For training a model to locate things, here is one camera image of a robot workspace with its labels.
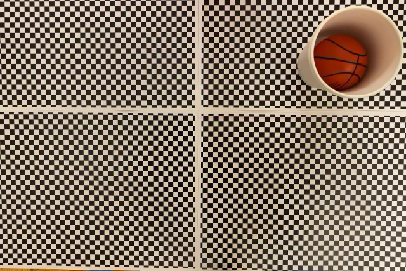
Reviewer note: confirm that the small orange foam basketball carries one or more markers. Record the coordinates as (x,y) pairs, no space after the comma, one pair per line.
(339,61)

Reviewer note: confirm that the black white checkerboard paper sheet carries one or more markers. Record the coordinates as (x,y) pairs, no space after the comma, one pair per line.
(95,188)
(253,30)
(301,188)
(79,30)

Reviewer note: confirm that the cream paper cup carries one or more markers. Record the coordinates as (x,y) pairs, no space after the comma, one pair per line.
(380,36)

